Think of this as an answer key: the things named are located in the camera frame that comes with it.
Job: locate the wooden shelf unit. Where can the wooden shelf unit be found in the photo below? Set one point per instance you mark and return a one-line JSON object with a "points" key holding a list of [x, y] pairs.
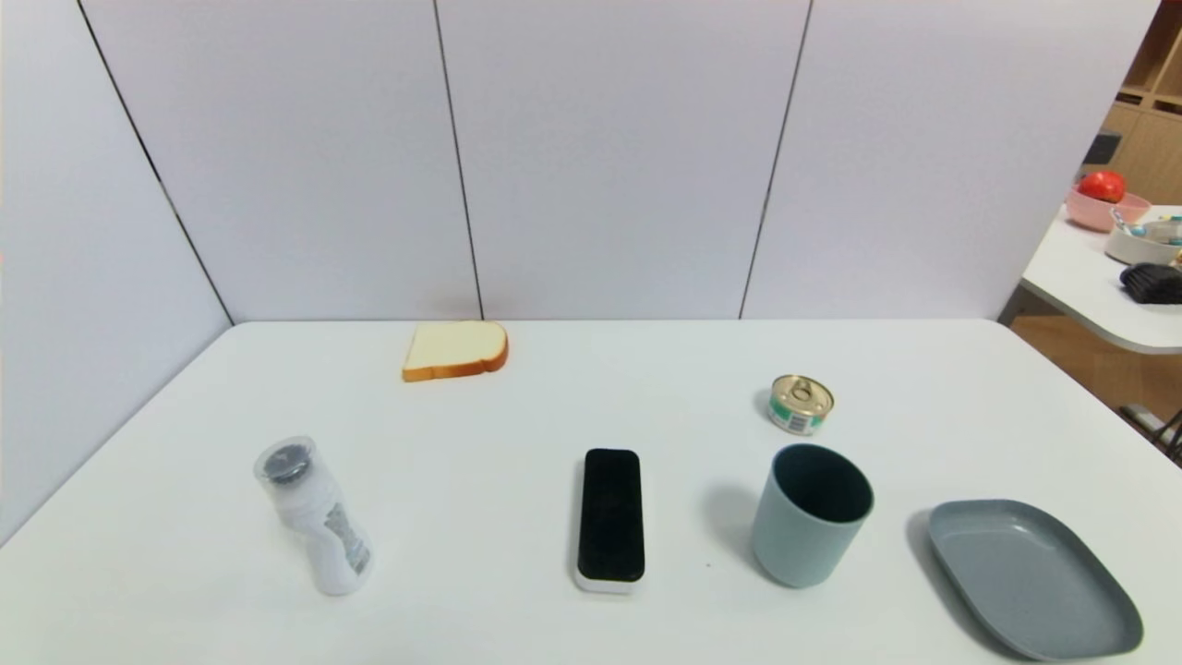
{"points": [[1150, 148]]}

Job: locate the pink bowl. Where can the pink bowl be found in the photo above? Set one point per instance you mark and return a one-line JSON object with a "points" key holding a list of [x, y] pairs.
{"points": [[1090, 216]]}

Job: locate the black whiteboard eraser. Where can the black whiteboard eraser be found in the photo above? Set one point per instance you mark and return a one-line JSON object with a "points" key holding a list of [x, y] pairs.
{"points": [[609, 513]]}

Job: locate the grey oval dish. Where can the grey oval dish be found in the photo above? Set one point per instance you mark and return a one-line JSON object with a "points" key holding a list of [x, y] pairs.
{"points": [[1025, 577]]}

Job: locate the small metal tin can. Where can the small metal tin can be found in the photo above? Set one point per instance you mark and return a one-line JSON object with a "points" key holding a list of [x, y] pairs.
{"points": [[800, 405]]}

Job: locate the white side table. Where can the white side table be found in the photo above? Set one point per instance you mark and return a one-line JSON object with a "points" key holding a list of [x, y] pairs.
{"points": [[1076, 277]]}

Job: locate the grey-blue plastic cup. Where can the grey-blue plastic cup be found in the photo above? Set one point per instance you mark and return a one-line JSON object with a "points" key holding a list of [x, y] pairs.
{"points": [[794, 545]]}

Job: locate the black ribbed object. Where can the black ribbed object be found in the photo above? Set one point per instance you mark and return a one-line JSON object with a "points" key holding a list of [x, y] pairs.
{"points": [[1152, 284]]}

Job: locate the white plastic bottle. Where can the white plastic bottle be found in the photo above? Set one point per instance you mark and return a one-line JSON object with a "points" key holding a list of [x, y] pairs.
{"points": [[319, 526]]}

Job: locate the white bread slice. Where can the white bread slice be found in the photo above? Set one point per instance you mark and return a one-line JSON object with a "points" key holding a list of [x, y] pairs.
{"points": [[452, 346]]}

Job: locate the dark grey box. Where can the dark grey box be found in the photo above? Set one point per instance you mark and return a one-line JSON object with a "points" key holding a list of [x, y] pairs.
{"points": [[1103, 149]]}

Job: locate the black metal stand legs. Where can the black metal stand legs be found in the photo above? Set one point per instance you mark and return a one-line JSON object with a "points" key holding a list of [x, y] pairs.
{"points": [[1165, 432]]}

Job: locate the red round fruit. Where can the red round fruit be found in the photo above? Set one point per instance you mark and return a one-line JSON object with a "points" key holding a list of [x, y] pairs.
{"points": [[1102, 186]]}

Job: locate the white bowl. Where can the white bowl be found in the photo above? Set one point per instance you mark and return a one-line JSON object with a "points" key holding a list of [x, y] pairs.
{"points": [[1140, 250]]}

